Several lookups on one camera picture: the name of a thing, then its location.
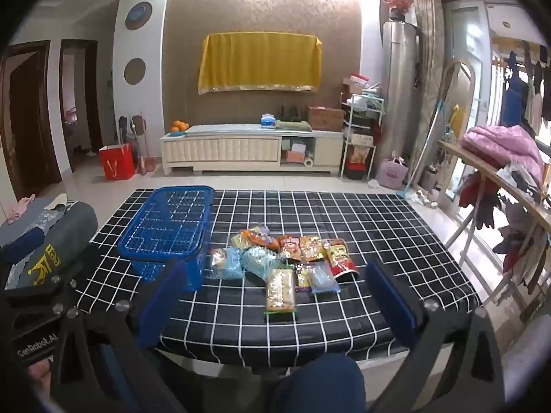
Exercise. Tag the grey cloth yellow print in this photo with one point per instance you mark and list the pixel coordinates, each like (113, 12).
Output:
(64, 232)

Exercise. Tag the patterned curtain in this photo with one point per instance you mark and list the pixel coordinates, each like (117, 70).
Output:
(430, 73)

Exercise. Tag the pink quilted jacket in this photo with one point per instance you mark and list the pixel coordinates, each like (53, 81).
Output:
(503, 146)

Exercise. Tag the blue tissue pack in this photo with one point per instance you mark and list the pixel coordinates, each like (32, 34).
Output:
(268, 121)

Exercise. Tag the person's left hand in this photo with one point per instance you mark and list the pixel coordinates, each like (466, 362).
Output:
(39, 378)

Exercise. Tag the black checked tablecloth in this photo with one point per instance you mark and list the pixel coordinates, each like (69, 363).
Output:
(387, 232)

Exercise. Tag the tall silver air conditioner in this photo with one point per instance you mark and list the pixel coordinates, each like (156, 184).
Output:
(400, 94)

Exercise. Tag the brown wooden door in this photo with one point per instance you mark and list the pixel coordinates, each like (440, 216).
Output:
(26, 120)

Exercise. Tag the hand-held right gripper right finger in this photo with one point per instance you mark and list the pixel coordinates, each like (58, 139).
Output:
(391, 305)

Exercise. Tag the red flower vase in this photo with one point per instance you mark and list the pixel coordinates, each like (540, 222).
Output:
(398, 4)

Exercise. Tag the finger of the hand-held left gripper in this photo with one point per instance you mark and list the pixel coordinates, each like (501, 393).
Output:
(38, 294)

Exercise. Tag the red box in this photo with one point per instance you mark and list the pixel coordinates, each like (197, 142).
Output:
(359, 82)

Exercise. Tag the pink gift bag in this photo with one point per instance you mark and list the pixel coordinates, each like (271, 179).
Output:
(392, 174)

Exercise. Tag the yellow cloth cover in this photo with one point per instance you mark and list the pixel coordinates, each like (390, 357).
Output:
(258, 62)

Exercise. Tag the cream tv cabinet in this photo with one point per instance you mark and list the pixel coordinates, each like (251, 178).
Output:
(224, 148)

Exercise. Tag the red cloth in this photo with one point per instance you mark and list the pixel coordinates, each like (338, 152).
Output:
(475, 193)

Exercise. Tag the orange bag on rack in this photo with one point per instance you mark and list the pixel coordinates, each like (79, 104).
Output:
(359, 155)

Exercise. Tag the brown round wall plate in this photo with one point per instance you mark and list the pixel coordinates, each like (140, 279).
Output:
(134, 70)

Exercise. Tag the green folded cloth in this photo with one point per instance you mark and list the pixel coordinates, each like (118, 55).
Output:
(292, 125)

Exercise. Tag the oranges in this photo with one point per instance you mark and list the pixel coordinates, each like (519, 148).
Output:
(179, 127)

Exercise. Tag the boxes in cabinet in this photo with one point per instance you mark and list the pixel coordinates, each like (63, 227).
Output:
(295, 155)

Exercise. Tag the blue plastic basket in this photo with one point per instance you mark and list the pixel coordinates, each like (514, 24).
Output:
(165, 228)

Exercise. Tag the cardboard box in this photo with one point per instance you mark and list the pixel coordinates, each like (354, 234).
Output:
(325, 118)

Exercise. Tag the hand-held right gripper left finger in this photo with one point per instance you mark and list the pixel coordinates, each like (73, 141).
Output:
(161, 305)

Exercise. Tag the red paper bag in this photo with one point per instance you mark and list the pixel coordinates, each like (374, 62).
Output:
(117, 162)

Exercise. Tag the white shelf rack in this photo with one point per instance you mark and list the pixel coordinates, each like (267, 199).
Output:
(359, 137)

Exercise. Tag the wooden folding table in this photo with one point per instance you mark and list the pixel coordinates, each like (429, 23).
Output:
(516, 198)

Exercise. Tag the blue round wall plate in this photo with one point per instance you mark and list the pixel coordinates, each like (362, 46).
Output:
(138, 16)

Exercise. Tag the person's leg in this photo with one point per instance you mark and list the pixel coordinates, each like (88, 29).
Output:
(320, 387)

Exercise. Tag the hanging clothes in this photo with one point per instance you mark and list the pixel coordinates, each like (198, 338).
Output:
(514, 90)

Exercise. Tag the pile of snack packets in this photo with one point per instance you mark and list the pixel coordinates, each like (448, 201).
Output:
(340, 258)

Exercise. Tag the pink cloth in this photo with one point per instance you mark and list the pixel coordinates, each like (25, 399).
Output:
(19, 208)

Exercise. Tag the pink dustpan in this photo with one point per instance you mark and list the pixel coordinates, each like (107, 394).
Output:
(148, 165)

